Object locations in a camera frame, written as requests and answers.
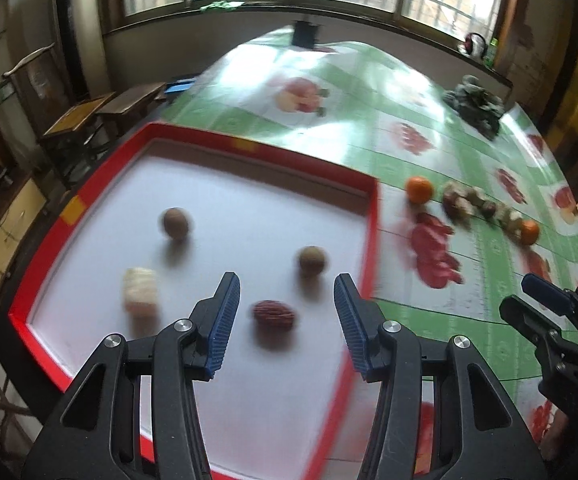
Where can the red tray with white inside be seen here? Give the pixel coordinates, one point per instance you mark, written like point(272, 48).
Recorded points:
point(249, 200)

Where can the green bottle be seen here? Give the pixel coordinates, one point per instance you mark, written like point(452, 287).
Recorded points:
point(493, 51)

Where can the blue flat object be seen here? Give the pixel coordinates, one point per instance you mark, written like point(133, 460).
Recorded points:
point(181, 85)

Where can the orange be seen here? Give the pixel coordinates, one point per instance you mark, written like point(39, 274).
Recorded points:
point(420, 190)
point(529, 232)

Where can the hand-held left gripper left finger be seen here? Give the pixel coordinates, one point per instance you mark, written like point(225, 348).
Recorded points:
point(224, 320)

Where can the wooden stool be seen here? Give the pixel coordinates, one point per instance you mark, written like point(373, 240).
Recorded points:
point(131, 100)

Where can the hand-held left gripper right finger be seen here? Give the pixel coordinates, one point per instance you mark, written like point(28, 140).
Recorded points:
point(349, 325)

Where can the wooden cabinet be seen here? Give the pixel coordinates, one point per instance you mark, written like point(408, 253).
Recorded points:
point(4, 240)

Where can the red headphones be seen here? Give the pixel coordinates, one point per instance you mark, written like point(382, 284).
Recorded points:
point(474, 46)

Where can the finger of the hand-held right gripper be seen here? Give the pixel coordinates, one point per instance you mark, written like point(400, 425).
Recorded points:
point(529, 320)
point(549, 294)

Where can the black box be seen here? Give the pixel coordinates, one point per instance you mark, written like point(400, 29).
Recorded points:
point(305, 34)

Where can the brown longan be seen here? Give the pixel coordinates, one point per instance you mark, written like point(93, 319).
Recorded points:
point(176, 223)
point(313, 261)

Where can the wooden chair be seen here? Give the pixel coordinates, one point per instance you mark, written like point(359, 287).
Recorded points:
point(76, 115)

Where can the white yam chunk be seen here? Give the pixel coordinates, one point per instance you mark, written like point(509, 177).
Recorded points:
point(455, 194)
point(510, 220)
point(141, 292)

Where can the standing air conditioner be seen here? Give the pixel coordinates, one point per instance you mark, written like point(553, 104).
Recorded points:
point(64, 35)

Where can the fruit printed green tablecloth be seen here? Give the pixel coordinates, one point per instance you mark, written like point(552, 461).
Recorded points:
point(479, 272)

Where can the green cloth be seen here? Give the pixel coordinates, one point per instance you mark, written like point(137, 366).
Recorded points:
point(219, 6)

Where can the dark cloth pile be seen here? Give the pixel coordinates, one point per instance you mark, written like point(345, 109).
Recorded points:
point(474, 105)

